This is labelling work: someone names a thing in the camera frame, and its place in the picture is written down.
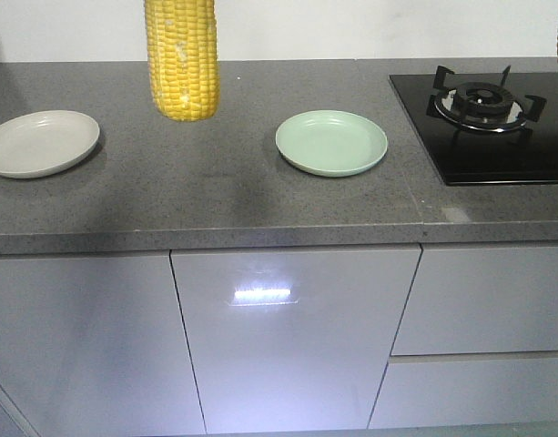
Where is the black gas burner grate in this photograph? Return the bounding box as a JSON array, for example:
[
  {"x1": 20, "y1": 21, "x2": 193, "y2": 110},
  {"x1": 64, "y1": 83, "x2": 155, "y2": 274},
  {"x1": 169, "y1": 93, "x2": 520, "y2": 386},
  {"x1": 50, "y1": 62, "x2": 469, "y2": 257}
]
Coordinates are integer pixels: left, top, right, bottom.
[{"x1": 427, "y1": 66, "x2": 547, "y2": 133}]

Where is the black glass gas hob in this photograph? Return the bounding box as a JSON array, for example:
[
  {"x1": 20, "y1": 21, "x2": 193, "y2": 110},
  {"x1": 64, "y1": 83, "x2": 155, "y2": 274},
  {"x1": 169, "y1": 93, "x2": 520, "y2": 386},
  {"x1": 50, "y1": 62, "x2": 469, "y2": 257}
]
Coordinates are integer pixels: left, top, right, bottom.
[{"x1": 391, "y1": 72, "x2": 558, "y2": 186}]

